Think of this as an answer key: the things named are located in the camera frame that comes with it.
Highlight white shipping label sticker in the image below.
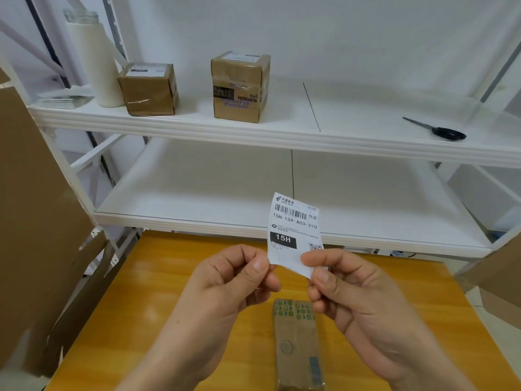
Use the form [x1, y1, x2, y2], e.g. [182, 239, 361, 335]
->
[266, 192, 325, 280]

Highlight person's right hand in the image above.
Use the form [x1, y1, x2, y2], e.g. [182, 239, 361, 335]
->
[300, 248, 440, 383]

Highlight black white power strip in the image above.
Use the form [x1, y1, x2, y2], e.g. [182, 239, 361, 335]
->
[374, 249, 416, 259]

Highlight brown cardboard packet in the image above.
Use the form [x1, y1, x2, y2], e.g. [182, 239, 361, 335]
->
[271, 299, 326, 391]

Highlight stack of papers on shelf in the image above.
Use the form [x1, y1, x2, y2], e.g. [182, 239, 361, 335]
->
[36, 87, 95, 110]

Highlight white thermos bottle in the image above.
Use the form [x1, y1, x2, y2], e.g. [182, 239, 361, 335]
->
[63, 8, 125, 109]

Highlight small labelled cardboard box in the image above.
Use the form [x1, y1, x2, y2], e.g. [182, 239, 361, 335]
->
[117, 62, 180, 117]

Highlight white metal shelf rack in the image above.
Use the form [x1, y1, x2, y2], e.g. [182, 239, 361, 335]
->
[0, 0, 521, 261]

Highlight person's left hand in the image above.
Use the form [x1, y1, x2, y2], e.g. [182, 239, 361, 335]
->
[161, 244, 282, 381]

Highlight tall printed cardboard box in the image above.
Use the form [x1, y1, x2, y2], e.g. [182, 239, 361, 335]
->
[210, 51, 271, 124]

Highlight large brown cardboard sheet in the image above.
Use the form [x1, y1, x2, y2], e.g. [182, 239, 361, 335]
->
[0, 68, 97, 369]

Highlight black scissors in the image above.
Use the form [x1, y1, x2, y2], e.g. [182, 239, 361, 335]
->
[402, 116, 468, 142]

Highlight open brown cardboard carton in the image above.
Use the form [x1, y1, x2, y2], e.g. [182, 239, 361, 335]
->
[454, 234, 521, 332]

